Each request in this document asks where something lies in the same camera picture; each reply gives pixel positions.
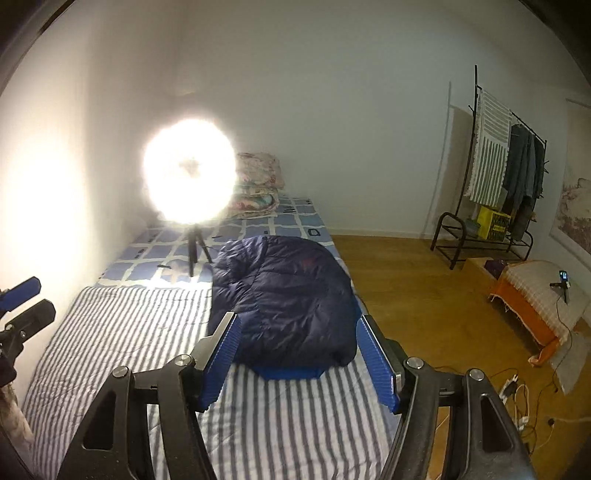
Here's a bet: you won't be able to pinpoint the green striped towel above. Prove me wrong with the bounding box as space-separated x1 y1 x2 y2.
466 88 513 206

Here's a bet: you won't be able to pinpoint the phone on small tripod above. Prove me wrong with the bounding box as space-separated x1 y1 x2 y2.
549 270 573 304

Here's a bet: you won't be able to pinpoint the blue checked bed sheet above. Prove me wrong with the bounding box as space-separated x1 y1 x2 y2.
97 194 345 289

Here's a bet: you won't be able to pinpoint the ring light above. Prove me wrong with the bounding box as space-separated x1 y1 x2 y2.
142 117 237 227

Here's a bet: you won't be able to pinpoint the yellow plastic crate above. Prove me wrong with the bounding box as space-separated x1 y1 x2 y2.
476 205 512 241

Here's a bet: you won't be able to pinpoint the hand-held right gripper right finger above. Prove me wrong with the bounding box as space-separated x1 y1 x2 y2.
355 314 539 480

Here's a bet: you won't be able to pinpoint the floral folded quilt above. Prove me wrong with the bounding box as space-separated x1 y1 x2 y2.
225 188 280 219

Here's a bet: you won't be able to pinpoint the black metal clothes rack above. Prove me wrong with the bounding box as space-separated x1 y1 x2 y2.
431 65 550 271

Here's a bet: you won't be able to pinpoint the black cable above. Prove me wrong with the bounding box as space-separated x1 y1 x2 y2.
526 300 578 457

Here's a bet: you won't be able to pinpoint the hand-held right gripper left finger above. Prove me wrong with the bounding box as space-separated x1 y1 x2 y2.
56 312 243 480

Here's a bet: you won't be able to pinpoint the orange covered low table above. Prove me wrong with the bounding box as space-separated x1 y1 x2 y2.
489 259 591 367

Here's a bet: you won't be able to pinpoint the grey floor mat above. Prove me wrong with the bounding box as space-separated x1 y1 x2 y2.
549 342 591 395

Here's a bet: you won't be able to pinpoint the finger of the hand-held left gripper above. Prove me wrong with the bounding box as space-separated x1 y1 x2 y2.
0 276 43 313
0 299 57 357

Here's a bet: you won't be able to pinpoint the black light tripod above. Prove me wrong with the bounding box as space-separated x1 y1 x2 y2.
187 224 214 278

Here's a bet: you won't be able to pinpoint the floral pillow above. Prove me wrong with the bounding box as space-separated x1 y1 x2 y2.
235 151 283 189

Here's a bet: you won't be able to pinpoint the blue plastic board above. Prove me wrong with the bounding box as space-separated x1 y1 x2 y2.
252 364 329 381

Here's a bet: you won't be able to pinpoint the navy puffer jacket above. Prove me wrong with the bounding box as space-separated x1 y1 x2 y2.
207 235 360 370

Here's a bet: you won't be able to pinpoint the grey striped bed sheet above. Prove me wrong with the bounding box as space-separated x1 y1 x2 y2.
21 284 398 480

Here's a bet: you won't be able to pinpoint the beige woven cloth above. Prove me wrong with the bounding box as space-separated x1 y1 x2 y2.
501 259 591 344

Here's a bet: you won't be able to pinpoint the wall poster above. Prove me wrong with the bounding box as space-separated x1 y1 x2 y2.
549 99 591 257

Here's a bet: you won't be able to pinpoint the dark hanging clothes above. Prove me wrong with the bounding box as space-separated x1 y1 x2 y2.
502 124 546 241

